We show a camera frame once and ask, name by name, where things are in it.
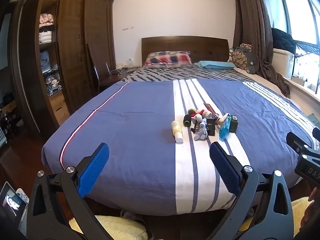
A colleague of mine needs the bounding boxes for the white storage box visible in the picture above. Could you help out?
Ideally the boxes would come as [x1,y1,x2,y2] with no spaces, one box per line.
[272,48,296,79]

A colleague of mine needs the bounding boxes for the pink folded clothes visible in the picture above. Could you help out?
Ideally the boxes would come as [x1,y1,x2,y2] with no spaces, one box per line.
[39,13,55,26]

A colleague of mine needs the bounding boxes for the dark wooden headboard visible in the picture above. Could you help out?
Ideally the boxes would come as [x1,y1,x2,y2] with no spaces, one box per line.
[141,35,229,67]

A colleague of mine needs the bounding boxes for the black jacket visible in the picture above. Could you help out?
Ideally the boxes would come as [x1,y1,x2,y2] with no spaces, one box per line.
[271,27,297,53]

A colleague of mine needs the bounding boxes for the tablet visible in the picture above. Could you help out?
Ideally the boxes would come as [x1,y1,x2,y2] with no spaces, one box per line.
[0,181,28,233]

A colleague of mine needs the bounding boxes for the white charger cables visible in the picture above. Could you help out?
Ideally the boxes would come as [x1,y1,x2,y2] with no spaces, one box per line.
[110,63,140,75]

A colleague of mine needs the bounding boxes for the striped folded clothes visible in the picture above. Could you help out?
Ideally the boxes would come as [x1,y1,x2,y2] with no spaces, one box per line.
[39,30,53,43]

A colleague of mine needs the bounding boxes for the grey slipper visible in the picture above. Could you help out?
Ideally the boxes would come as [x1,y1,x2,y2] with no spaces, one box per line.
[120,209,146,221]

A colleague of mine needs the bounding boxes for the brown curtain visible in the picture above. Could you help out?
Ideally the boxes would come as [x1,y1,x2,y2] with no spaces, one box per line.
[231,0,292,97]

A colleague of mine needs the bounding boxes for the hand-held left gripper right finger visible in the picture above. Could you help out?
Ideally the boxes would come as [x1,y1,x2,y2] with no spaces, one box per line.
[209,141,294,240]

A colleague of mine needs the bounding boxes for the white knotted cloth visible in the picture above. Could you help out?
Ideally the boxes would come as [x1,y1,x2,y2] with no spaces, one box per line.
[194,119,208,141]

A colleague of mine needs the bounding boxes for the green box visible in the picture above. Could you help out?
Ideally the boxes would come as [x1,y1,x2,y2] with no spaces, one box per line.
[229,115,239,133]

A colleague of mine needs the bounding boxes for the pile of mixed clothes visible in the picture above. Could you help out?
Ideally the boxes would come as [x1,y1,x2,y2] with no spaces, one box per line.
[45,74,62,93]

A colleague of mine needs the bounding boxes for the blue tissue packet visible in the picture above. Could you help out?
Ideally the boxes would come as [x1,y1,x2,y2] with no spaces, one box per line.
[219,114,232,139]

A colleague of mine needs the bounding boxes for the green cloth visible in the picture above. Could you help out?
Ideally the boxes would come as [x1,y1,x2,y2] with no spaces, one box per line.
[306,114,320,126]

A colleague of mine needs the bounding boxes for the window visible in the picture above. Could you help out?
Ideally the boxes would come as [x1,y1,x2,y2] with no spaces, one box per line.
[265,0,320,48]

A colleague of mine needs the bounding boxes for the white radiator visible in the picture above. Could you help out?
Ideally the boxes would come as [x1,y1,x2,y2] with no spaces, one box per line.
[0,127,8,148]

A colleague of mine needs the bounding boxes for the yellow fluffy rug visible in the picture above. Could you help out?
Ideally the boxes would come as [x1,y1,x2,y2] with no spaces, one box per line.
[67,196,313,240]

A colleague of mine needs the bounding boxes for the dark wooden nightstand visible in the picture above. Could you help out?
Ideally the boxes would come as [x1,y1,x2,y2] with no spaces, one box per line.
[98,67,141,93]

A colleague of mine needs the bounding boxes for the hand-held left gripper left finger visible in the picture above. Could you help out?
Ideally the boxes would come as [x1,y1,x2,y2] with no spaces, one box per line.
[26,142,110,240]

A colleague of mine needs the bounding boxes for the small black box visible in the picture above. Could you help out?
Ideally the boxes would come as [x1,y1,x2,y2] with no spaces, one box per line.
[206,118,216,137]

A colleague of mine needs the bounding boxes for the grey zebra patterned sheet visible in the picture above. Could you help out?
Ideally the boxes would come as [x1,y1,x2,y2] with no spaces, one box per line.
[120,64,256,83]

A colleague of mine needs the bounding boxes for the folding chair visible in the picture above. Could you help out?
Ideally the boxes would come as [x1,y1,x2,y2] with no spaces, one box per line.
[86,43,101,90]

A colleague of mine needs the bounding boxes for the black metal rack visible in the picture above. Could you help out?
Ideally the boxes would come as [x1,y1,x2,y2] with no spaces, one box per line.
[291,42,320,93]

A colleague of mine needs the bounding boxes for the blue white striped blanket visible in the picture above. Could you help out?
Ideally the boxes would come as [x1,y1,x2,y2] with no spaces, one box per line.
[41,78,319,215]

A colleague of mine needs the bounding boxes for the blue folded clothes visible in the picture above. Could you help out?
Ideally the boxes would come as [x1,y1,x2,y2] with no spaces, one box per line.
[40,50,58,73]

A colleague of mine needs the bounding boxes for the red blue plaid pillow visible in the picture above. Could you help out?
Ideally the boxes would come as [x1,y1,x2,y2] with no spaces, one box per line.
[145,51,193,68]

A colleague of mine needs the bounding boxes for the person's right hand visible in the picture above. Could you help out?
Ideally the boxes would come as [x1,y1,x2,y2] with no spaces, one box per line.
[301,187,320,228]

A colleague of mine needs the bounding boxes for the yellow bottle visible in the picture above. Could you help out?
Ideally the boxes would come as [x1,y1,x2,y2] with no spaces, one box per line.
[171,120,184,144]

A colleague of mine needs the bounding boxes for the teal pillow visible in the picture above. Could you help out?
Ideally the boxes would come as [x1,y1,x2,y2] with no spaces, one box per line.
[194,60,237,70]

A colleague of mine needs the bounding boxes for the dark wooden wardrobe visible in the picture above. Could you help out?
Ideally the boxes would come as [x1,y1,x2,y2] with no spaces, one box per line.
[10,0,117,132]

